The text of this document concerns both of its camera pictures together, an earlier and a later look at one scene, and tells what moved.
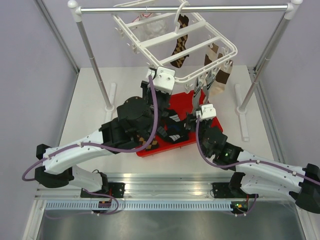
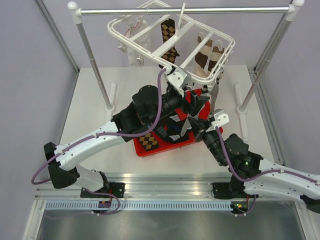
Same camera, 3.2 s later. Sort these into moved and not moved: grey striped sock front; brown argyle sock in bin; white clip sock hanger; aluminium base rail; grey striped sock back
Moved: grey striped sock front; grey striped sock back; white clip sock hanger
Not moved: brown argyle sock in bin; aluminium base rail
